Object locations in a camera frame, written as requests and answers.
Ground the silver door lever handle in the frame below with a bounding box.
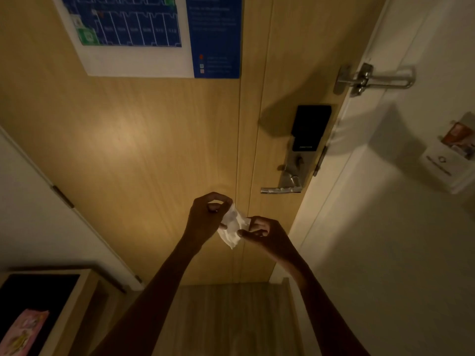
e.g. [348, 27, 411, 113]
[260, 150, 317, 194]

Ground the person's right forearm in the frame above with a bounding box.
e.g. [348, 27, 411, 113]
[276, 248, 372, 356]

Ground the orange printed card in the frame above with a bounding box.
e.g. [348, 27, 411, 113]
[441, 122, 475, 160]

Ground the blue evacuation plan poster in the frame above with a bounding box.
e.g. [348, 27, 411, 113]
[51, 0, 242, 79]

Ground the black electronic door lock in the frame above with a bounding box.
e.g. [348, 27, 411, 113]
[290, 105, 332, 152]

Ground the silver swing bar door guard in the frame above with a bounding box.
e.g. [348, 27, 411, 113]
[336, 63, 416, 97]

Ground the wooden door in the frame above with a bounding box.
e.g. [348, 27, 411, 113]
[0, 0, 388, 286]

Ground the person's left hand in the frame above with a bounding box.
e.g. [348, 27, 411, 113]
[184, 192, 234, 247]

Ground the person's left forearm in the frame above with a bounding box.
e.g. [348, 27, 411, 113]
[91, 237, 208, 356]

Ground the person's right hand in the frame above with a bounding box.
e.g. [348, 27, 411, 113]
[237, 216, 294, 261]

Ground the wooden cabinet with black top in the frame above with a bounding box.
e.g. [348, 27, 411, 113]
[0, 268, 127, 356]

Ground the white wall card holder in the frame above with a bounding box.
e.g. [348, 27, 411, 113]
[419, 112, 475, 195]

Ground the white tissue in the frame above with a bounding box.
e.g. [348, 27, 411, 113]
[217, 204, 252, 250]

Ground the pink printed packet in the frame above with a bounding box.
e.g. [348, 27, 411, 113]
[0, 309, 50, 356]

